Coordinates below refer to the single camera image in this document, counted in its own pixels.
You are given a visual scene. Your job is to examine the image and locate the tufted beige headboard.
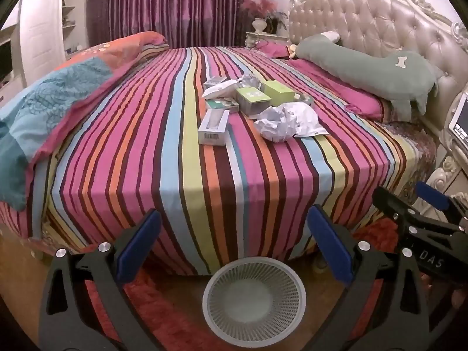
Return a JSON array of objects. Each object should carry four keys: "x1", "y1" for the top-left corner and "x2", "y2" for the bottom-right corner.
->
[{"x1": 289, "y1": 0, "x2": 468, "y2": 136}]

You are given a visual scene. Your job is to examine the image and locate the green dog-shaped pillow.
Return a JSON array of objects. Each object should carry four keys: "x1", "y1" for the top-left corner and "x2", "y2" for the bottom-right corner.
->
[{"x1": 295, "y1": 32, "x2": 445, "y2": 121}]

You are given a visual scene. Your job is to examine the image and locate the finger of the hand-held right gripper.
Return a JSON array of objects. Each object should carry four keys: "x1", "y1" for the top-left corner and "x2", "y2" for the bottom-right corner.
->
[
  {"x1": 372, "y1": 186, "x2": 461, "y2": 235},
  {"x1": 415, "y1": 181, "x2": 468, "y2": 227}
]

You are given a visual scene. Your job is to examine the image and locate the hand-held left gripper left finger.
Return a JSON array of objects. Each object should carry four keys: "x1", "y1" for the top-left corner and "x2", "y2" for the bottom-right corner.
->
[{"x1": 38, "y1": 208, "x2": 163, "y2": 351}]

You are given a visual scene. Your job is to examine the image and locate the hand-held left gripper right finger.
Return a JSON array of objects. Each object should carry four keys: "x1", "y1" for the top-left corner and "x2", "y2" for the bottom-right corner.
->
[{"x1": 307, "y1": 205, "x2": 439, "y2": 351}]

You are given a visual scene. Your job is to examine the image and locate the white wardrobe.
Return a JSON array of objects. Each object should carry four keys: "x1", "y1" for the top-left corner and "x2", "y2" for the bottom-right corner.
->
[{"x1": 0, "y1": 0, "x2": 90, "y2": 110}]

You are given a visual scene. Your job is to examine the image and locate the white screen device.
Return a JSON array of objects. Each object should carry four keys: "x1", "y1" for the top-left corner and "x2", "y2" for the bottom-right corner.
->
[{"x1": 450, "y1": 93, "x2": 468, "y2": 136}]

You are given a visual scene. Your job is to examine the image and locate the black television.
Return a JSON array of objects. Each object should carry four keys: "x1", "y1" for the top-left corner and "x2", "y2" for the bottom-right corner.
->
[{"x1": 0, "y1": 42, "x2": 14, "y2": 83}]

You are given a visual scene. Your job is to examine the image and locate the large pink pillow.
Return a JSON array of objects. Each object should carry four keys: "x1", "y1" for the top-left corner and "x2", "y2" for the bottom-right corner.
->
[{"x1": 289, "y1": 58, "x2": 403, "y2": 121}]

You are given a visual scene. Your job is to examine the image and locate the translucent plastic wrapper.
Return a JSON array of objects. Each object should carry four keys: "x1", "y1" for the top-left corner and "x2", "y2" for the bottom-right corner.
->
[{"x1": 202, "y1": 80, "x2": 238, "y2": 99}]

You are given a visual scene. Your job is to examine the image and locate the pink flowers in white vase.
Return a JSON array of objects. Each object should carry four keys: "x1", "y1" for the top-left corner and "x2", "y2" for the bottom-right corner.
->
[{"x1": 240, "y1": 0, "x2": 289, "y2": 35}]

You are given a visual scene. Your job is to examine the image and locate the plain green box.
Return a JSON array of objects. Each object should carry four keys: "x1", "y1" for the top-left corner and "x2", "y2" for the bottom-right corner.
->
[{"x1": 260, "y1": 80, "x2": 297, "y2": 105}]

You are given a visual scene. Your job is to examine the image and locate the green box with grey sides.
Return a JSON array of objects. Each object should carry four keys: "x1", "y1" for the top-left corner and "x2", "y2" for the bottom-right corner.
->
[{"x1": 236, "y1": 87, "x2": 273, "y2": 118}]

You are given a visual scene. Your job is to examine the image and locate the small pink pillow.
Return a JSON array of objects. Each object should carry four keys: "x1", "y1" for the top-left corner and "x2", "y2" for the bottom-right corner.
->
[{"x1": 256, "y1": 42, "x2": 297, "y2": 59}]

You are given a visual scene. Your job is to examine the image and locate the red rug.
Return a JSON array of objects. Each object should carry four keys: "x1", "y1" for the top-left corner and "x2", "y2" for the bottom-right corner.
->
[{"x1": 84, "y1": 219, "x2": 421, "y2": 351}]

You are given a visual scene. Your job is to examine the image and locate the ivory bedside table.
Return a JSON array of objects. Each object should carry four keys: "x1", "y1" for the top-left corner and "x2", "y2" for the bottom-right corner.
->
[{"x1": 245, "y1": 31, "x2": 289, "y2": 49}]

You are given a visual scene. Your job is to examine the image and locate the ornate ivory nightstand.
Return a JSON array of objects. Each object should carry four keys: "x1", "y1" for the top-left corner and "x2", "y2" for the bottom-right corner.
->
[{"x1": 426, "y1": 146, "x2": 468, "y2": 220}]

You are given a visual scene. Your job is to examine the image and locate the purple curtain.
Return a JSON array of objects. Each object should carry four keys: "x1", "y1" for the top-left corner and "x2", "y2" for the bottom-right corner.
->
[{"x1": 86, "y1": 0, "x2": 267, "y2": 50}]

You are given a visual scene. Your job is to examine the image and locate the white mesh wastebasket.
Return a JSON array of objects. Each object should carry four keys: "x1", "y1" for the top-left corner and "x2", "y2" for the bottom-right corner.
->
[{"x1": 202, "y1": 257, "x2": 307, "y2": 342}]

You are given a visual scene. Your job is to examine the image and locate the striped bed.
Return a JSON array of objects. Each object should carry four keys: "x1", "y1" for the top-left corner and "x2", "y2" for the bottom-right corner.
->
[{"x1": 0, "y1": 46, "x2": 439, "y2": 276}]

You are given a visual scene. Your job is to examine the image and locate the blue and orange quilt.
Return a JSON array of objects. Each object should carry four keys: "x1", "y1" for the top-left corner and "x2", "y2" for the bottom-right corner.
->
[{"x1": 0, "y1": 31, "x2": 171, "y2": 211}]

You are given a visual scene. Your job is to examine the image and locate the white carton box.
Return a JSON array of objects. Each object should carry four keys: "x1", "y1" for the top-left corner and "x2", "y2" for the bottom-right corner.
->
[{"x1": 198, "y1": 110, "x2": 231, "y2": 145}]

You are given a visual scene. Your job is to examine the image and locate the printed green tissue pack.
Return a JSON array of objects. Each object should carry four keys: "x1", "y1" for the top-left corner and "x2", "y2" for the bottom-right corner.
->
[{"x1": 205, "y1": 97, "x2": 240, "y2": 113}]

